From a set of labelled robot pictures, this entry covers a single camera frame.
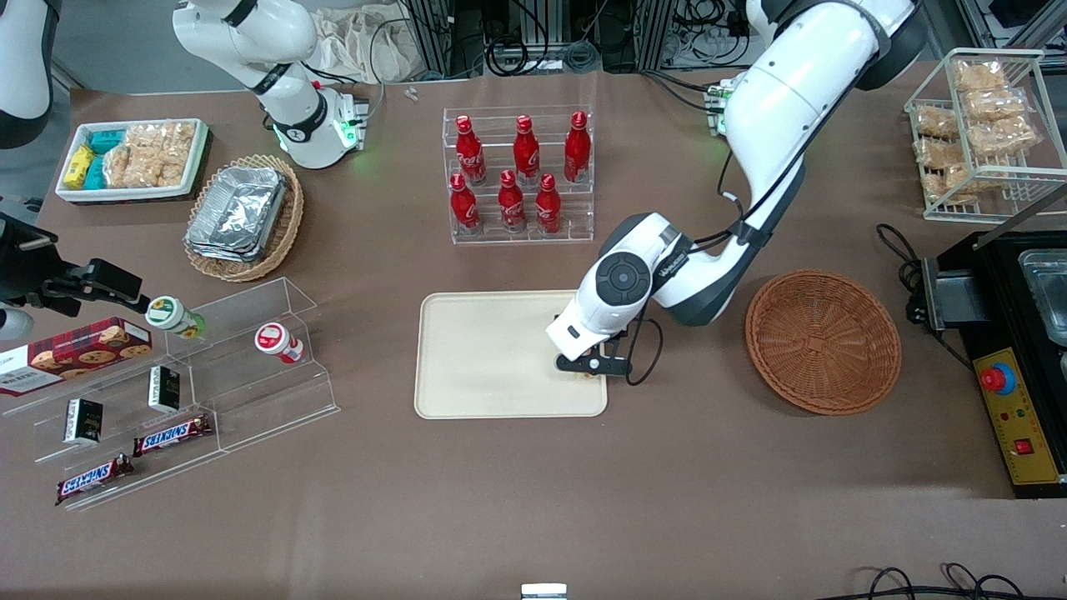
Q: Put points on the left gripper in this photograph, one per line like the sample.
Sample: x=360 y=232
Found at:
x=623 y=334

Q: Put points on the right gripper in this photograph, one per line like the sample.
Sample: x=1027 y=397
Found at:
x=22 y=268

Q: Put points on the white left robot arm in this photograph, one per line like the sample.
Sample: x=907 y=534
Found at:
x=775 y=108

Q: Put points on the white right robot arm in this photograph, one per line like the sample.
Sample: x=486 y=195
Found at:
x=283 y=75

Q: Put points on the beige plastic tray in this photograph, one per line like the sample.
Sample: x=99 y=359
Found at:
x=492 y=358

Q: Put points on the round brown wicker basket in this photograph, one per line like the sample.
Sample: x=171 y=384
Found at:
x=821 y=342

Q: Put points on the silver foil tray stack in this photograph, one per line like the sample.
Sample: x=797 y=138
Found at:
x=237 y=212

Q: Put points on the oval light wicker basket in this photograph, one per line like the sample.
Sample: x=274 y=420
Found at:
x=288 y=225

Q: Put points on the red cookie box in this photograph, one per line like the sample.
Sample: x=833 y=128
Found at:
x=75 y=354

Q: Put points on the clear acrylic bottle rack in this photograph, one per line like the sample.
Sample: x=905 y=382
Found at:
x=575 y=229

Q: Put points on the small black box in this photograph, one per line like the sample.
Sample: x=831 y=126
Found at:
x=83 y=421
x=164 y=389

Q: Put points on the red cola bottle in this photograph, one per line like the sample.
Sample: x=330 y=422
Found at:
x=577 y=150
x=512 y=204
x=525 y=154
x=463 y=207
x=548 y=207
x=470 y=154

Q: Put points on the green lid drink bottle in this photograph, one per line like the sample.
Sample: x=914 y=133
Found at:
x=171 y=315

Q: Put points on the yellow snack box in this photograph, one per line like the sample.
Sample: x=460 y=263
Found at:
x=78 y=167

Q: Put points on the teal snack box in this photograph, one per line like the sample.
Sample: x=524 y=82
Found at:
x=107 y=141
x=96 y=173

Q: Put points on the snickers bar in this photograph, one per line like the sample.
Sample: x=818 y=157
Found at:
x=171 y=435
x=92 y=479

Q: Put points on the white rectangular bin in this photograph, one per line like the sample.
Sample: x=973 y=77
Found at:
x=133 y=194

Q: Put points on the clear rice cracker packet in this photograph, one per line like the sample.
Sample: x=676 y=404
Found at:
x=150 y=154

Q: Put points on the clear acrylic step shelf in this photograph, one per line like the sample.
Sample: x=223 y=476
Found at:
x=250 y=392

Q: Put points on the red lid drink bottle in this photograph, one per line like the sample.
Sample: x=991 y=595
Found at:
x=277 y=342

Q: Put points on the white plastic bag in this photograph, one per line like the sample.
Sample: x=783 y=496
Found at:
x=358 y=46

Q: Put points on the black yellow control box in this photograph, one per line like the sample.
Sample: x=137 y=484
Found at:
x=984 y=333

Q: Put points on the red emergency stop button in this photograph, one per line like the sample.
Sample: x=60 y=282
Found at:
x=997 y=379

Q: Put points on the clear plastic container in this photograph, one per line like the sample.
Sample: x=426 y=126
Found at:
x=1052 y=292

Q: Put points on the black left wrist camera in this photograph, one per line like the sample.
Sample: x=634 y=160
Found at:
x=604 y=365

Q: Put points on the aluminium frame post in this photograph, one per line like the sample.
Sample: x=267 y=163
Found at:
x=663 y=29
x=433 y=33

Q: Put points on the grey metal bracket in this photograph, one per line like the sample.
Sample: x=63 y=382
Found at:
x=954 y=296

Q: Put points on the red rocker switch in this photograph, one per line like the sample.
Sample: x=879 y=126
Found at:
x=1024 y=447

